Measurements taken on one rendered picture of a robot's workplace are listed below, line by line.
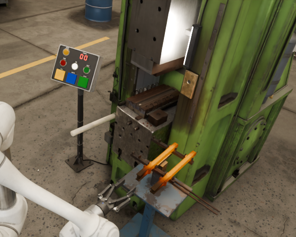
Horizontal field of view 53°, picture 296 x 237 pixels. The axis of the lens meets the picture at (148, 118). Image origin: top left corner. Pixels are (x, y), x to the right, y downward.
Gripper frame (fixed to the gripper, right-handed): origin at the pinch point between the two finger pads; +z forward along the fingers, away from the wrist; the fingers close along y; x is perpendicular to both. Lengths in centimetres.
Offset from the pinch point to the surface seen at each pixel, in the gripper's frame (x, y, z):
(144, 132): -9, -28, 53
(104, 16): -83, -372, 376
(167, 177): 1.1, 12.1, 21.0
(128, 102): 0, -51, 62
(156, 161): 1.1, 0.6, 26.5
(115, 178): -77, -51, 57
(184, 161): 1.1, 12.5, 38.6
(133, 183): -26.1, -11.5, 24.5
